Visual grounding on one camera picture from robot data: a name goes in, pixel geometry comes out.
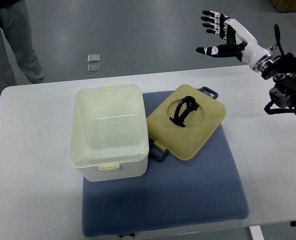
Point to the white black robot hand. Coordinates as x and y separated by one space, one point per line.
239 42

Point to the yellow box lid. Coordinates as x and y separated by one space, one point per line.
184 122

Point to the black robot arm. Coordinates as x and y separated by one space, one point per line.
282 70

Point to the brown cardboard box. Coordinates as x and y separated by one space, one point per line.
284 6

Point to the white storage box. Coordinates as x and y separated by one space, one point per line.
109 136

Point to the upper silver floor plate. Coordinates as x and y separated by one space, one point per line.
95 57

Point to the blue grey cushion mat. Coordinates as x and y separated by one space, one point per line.
172 193

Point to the white table leg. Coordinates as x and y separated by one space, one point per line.
256 233

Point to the person in grey trousers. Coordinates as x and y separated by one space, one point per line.
15 27

